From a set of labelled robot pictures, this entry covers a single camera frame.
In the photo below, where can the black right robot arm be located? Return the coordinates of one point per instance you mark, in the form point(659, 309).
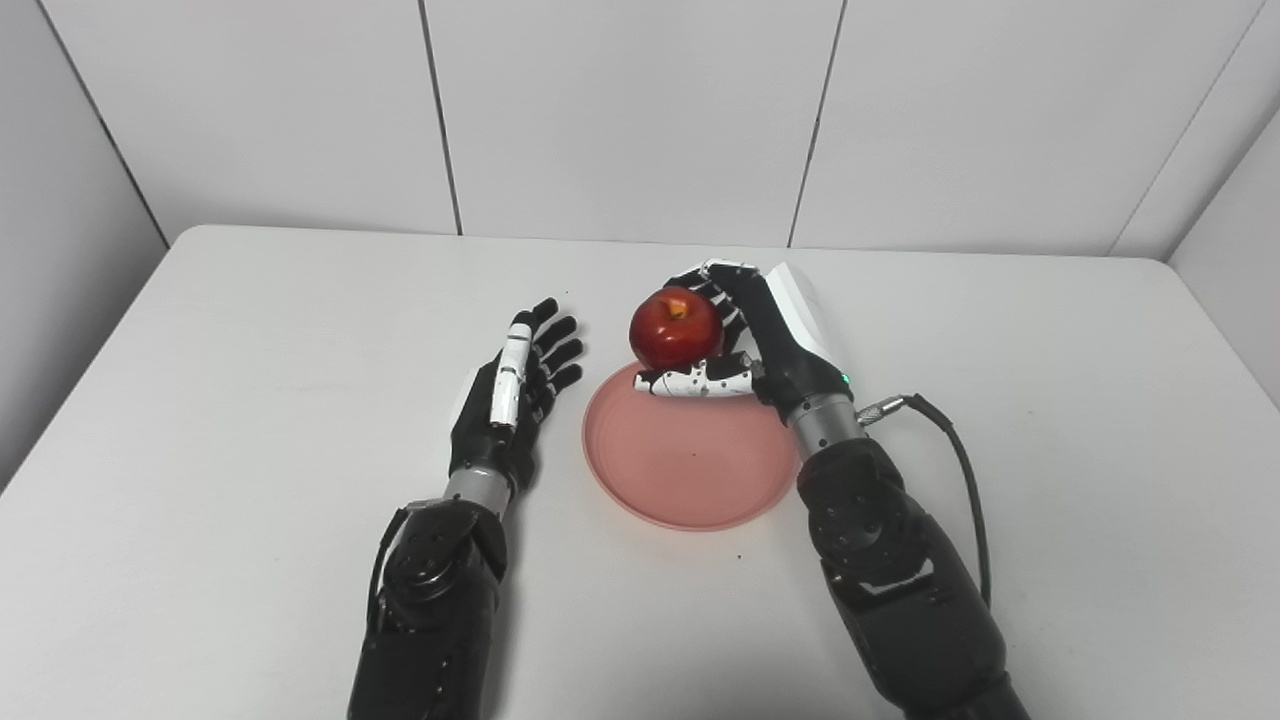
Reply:
point(900, 590)

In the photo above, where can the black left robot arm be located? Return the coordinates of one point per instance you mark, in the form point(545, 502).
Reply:
point(430, 610)

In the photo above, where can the red apple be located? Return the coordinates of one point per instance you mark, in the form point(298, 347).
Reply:
point(675, 330)

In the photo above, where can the pink round plate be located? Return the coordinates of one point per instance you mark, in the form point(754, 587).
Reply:
point(690, 460)

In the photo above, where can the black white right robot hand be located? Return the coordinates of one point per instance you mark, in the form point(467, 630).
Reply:
point(790, 360)

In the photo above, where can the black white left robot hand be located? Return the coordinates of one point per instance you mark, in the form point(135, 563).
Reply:
point(475, 435)

